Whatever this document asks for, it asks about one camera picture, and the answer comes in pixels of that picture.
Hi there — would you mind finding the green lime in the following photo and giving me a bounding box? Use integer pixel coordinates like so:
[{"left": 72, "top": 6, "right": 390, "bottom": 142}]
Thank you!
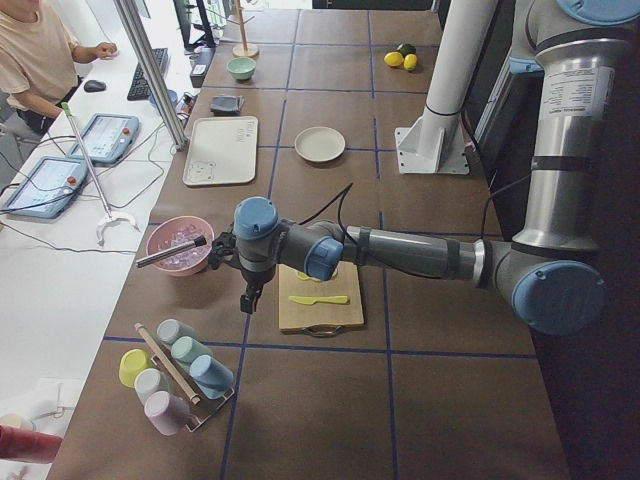
[{"left": 396, "top": 43, "right": 416, "bottom": 57}]

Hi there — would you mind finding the white bear tray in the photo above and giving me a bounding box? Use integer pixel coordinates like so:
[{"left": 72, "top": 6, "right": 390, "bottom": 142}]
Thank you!
[{"left": 183, "top": 116, "right": 259, "bottom": 187}]

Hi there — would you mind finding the green bowl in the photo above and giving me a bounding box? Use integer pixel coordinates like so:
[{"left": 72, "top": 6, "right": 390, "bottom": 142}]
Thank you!
[{"left": 226, "top": 57, "right": 257, "bottom": 81}]

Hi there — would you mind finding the silver grabber stick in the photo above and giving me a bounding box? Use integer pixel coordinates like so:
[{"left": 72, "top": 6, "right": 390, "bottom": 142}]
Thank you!
[{"left": 61, "top": 102, "right": 139, "bottom": 247}]

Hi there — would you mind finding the black computer mouse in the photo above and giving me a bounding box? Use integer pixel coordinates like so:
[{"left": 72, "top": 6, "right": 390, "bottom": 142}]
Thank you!
[{"left": 83, "top": 80, "right": 107, "bottom": 93}]

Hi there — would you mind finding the wooden mug stand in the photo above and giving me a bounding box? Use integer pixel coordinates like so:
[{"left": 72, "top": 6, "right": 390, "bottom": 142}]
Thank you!
[{"left": 227, "top": 0, "right": 259, "bottom": 58}]

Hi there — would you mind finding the yellow lemon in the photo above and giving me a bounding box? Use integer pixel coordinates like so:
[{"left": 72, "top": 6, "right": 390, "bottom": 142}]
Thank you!
[
  {"left": 403, "top": 53, "right": 418, "bottom": 72},
  {"left": 384, "top": 51, "right": 404, "bottom": 68}
]

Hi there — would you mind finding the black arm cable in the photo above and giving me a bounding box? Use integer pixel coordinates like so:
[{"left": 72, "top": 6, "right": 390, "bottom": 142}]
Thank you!
[{"left": 298, "top": 172, "right": 534, "bottom": 279}]

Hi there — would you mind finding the pink bowl with ice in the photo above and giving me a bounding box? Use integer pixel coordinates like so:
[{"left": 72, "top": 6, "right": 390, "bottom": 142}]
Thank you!
[{"left": 146, "top": 215, "right": 219, "bottom": 277}]

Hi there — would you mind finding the red bottle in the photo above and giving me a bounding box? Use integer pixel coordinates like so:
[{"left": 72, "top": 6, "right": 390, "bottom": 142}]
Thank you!
[{"left": 1, "top": 425, "right": 63, "bottom": 464}]

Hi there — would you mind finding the person in beige shirt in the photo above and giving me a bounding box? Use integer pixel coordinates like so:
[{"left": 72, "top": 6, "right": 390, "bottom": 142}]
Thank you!
[{"left": 1, "top": 0, "right": 118, "bottom": 135}]

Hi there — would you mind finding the black box with label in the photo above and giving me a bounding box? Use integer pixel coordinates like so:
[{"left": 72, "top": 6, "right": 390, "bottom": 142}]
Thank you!
[{"left": 190, "top": 47, "right": 216, "bottom": 88}]

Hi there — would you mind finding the wooden cutting board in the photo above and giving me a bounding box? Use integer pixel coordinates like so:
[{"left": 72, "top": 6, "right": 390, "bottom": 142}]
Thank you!
[{"left": 278, "top": 262, "right": 365, "bottom": 337}]

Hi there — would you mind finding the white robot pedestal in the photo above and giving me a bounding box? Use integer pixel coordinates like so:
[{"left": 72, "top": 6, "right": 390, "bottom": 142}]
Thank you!
[{"left": 395, "top": 0, "right": 498, "bottom": 175}]

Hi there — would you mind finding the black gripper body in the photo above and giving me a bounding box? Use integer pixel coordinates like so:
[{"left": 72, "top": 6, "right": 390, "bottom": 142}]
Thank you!
[{"left": 241, "top": 269, "right": 273, "bottom": 300}]

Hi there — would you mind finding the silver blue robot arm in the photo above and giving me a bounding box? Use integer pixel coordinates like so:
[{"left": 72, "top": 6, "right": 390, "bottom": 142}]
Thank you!
[{"left": 232, "top": 1, "right": 639, "bottom": 335}]

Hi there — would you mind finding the cream round plate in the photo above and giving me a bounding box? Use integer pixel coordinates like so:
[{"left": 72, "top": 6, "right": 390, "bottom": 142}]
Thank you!
[{"left": 294, "top": 126, "right": 346, "bottom": 163}]

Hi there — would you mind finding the teach pendant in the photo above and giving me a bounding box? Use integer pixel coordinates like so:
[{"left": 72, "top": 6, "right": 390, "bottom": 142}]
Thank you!
[
  {"left": 1, "top": 157, "right": 88, "bottom": 219},
  {"left": 81, "top": 113, "right": 140, "bottom": 166}
]

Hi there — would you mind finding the cup rack with cups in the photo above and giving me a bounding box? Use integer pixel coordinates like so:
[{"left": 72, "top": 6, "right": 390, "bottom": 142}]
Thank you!
[{"left": 118, "top": 319, "right": 235, "bottom": 436}]

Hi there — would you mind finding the far teach pendant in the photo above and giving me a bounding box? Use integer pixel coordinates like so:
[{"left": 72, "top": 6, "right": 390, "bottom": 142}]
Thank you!
[{"left": 81, "top": 113, "right": 140, "bottom": 166}]

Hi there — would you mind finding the aluminium frame post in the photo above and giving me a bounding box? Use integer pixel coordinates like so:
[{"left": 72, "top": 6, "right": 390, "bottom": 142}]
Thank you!
[{"left": 114, "top": 0, "right": 187, "bottom": 151}]

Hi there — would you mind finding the black keyboard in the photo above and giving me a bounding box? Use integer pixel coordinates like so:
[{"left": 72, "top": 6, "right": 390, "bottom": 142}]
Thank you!
[{"left": 126, "top": 47, "right": 170, "bottom": 102}]

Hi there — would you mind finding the grey folded cloth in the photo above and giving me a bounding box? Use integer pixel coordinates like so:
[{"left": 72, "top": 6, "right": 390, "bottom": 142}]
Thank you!
[{"left": 209, "top": 95, "right": 245, "bottom": 116}]

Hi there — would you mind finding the yellow plastic knife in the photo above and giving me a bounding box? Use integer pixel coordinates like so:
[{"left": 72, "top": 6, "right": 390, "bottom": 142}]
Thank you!
[{"left": 288, "top": 295, "right": 350, "bottom": 306}]

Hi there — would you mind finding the near teach pendant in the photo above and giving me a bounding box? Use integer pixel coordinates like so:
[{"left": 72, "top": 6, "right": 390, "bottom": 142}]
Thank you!
[{"left": 1, "top": 157, "right": 88, "bottom": 219}]

